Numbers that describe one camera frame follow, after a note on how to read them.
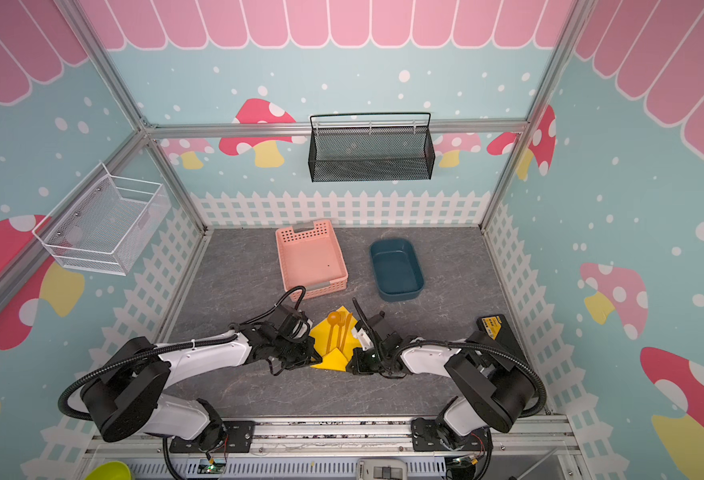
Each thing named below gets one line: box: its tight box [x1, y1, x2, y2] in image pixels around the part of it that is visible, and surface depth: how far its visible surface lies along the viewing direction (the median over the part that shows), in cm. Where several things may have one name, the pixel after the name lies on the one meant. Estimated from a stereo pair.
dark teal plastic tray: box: [370, 238, 425, 302], surface depth 111 cm
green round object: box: [84, 461, 132, 480], surface depth 69 cm
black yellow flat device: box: [477, 314, 526, 361], surface depth 93 cm
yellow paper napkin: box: [310, 306, 362, 373], surface depth 92 cm
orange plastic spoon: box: [326, 311, 341, 355], surface depth 96 cm
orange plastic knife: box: [340, 313, 353, 351], surface depth 96 cm
